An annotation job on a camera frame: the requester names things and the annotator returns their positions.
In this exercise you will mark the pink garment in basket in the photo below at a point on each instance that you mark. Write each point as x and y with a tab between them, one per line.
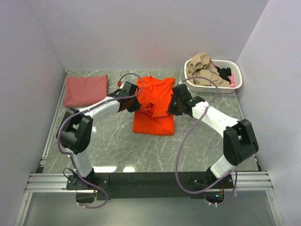
232	81

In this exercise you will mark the beige crumpled t-shirt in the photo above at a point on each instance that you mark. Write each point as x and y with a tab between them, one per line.
200	69

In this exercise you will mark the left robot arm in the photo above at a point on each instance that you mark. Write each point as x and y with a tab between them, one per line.
74	134

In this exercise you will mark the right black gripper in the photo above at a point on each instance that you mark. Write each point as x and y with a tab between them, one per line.
174	107

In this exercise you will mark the black garment in basket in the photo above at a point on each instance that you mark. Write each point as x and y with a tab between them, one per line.
224	73

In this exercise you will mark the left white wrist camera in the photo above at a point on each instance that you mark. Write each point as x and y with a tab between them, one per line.
120	84

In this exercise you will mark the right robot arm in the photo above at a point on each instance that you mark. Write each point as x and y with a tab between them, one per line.
239	140

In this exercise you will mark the folded pink t-shirt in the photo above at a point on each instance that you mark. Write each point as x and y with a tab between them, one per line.
84	91

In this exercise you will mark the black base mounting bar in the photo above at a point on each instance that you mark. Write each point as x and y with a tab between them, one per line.
195	185

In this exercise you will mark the orange t-shirt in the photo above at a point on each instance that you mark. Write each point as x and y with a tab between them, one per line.
152	117

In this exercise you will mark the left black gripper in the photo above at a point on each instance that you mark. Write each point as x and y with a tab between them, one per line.
132	104

